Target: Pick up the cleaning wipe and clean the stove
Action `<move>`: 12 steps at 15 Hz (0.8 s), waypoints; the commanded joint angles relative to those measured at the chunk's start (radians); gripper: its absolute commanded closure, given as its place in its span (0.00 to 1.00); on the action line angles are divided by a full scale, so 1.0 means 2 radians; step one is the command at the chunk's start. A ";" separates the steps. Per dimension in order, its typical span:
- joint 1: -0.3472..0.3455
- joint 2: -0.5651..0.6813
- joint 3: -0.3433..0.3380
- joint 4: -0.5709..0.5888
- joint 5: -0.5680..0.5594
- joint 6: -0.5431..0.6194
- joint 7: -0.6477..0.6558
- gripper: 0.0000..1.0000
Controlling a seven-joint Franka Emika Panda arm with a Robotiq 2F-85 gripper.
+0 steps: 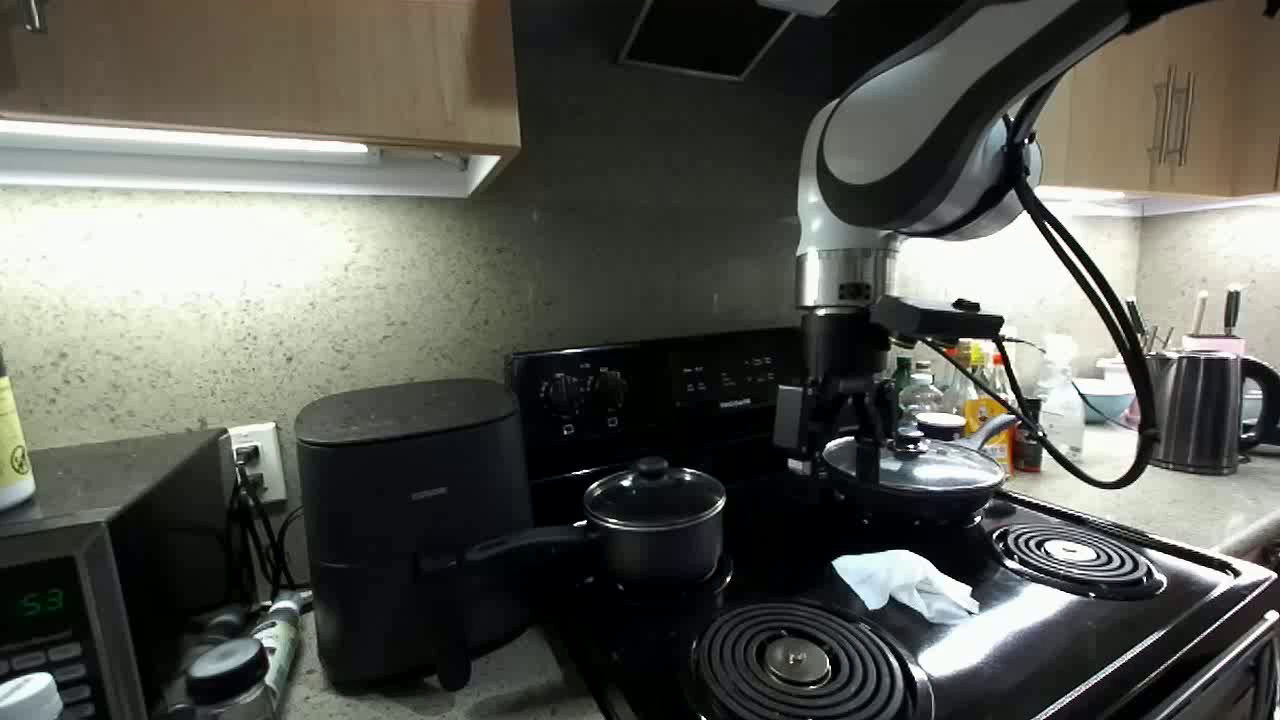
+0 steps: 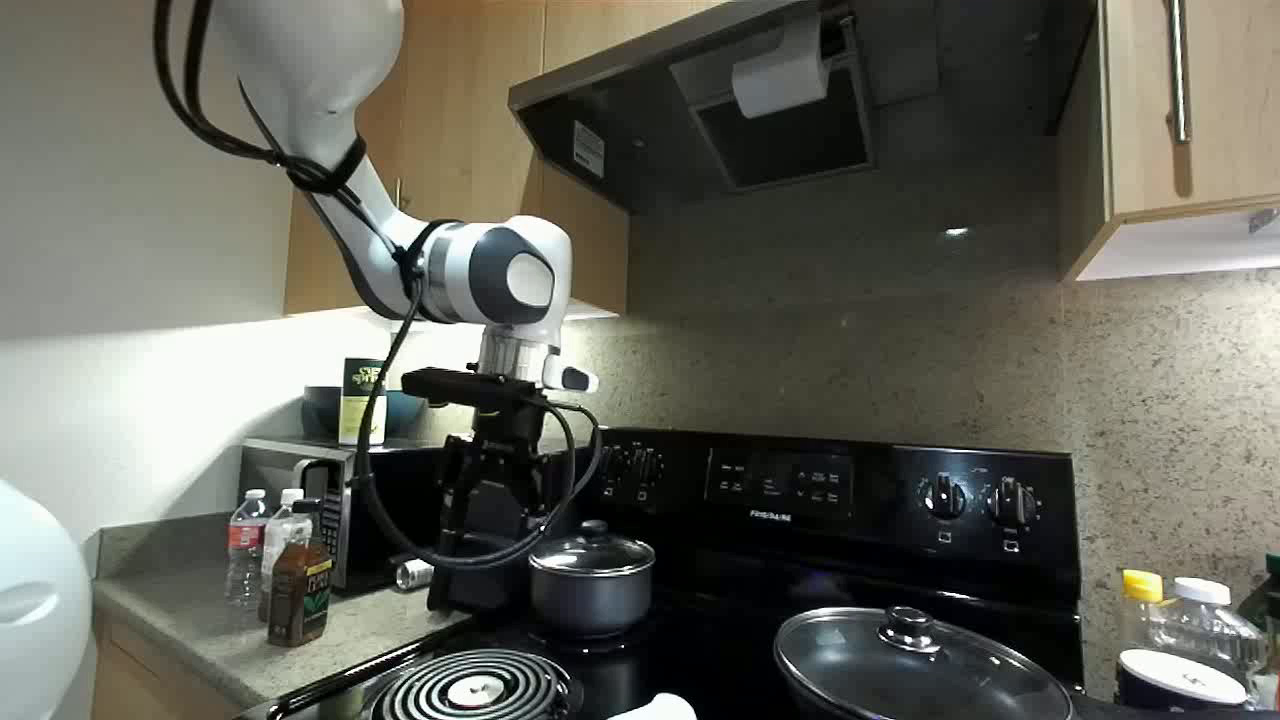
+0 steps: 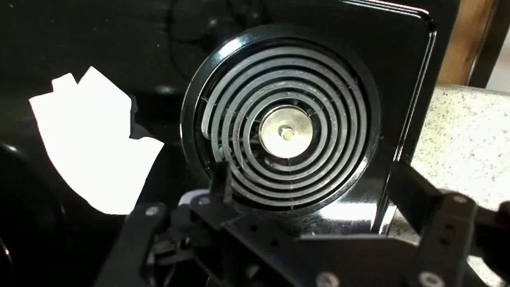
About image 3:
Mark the coil stove burner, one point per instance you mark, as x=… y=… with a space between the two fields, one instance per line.
x=294 y=114

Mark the black electric stove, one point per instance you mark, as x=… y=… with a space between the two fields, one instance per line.
x=152 y=49

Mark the white cleaning wipe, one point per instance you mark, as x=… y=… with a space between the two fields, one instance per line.
x=87 y=133

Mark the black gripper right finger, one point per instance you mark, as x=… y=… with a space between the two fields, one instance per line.
x=446 y=224

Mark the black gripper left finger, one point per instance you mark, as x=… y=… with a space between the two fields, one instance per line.
x=160 y=246

